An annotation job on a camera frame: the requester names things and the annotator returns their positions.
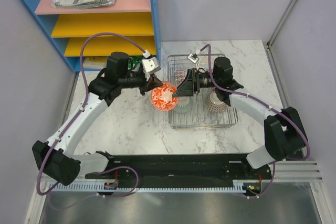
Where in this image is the brown lattice pattern bowl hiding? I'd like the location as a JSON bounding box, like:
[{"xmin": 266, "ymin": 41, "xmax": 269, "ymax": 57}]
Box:
[{"xmin": 205, "ymin": 92, "xmax": 227, "ymax": 113}]

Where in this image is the white slotted cable duct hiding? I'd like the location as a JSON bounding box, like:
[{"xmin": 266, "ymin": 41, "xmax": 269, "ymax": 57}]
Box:
[{"xmin": 53, "ymin": 181, "xmax": 261, "ymax": 194}]

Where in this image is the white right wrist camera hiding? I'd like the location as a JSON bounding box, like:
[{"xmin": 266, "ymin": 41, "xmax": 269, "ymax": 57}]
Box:
[{"xmin": 187, "ymin": 53, "xmax": 200, "ymax": 65}]

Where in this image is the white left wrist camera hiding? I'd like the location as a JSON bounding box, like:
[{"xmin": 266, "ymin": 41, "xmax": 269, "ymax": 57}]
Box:
[{"xmin": 142, "ymin": 57, "xmax": 161, "ymax": 75}]

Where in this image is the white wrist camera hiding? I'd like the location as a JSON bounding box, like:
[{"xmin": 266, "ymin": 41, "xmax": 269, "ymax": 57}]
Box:
[
  {"xmin": 142, "ymin": 57, "xmax": 161, "ymax": 75},
  {"xmin": 187, "ymin": 53, "xmax": 200, "ymax": 65}
]

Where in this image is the red diamond pattern bowl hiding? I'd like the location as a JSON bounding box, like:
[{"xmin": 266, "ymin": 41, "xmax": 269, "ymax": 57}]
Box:
[{"xmin": 175, "ymin": 69, "xmax": 187, "ymax": 86}]

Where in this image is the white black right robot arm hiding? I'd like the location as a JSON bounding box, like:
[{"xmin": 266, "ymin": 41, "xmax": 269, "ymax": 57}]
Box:
[{"xmin": 172, "ymin": 56, "xmax": 308, "ymax": 179}]

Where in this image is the green white book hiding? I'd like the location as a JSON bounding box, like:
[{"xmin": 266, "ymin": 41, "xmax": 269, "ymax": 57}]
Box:
[{"xmin": 128, "ymin": 56, "xmax": 142, "ymax": 70}]

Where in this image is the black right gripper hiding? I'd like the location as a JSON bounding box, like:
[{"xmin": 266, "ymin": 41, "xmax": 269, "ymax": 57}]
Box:
[{"xmin": 172, "ymin": 69, "xmax": 220, "ymax": 98}]

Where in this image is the pink bowl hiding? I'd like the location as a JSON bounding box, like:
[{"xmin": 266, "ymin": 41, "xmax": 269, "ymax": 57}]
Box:
[{"xmin": 151, "ymin": 82, "xmax": 179, "ymax": 112}]

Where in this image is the chrome wire dish rack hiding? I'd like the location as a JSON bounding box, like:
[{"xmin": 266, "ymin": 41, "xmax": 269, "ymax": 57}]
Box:
[{"xmin": 167, "ymin": 55, "xmax": 238, "ymax": 129}]

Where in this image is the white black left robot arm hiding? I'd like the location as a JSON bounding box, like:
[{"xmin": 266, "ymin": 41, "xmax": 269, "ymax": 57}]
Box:
[{"xmin": 32, "ymin": 52, "xmax": 163, "ymax": 186}]

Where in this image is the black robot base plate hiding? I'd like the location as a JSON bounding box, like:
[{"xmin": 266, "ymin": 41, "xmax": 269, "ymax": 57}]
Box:
[{"xmin": 85, "ymin": 154, "xmax": 271, "ymax": 187}]

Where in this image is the blue pink yellow shelf unit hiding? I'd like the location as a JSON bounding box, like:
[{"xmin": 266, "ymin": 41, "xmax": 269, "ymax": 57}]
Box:
[{"xmin": 23, "ymin": 0, "xmax": 161, "ymax": 71}]

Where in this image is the aluminium frame rail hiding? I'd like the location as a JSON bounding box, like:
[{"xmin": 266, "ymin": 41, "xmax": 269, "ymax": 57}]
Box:
[{"xmin": 274, "ymin": 161, "xmax": 322, "ymax": 183}]

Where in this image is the yellow white book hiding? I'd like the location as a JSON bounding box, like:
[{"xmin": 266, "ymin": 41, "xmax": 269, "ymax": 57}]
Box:
[{"xmin": 83, "ymin": 56, "xmax": 108, "ymax": 69}]

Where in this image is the celadon green bowl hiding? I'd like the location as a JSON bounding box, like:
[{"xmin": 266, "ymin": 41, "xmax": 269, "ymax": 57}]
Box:
[{"xmin": 173, "ymin": 97, "xmax": 194, "ymax": 114}]

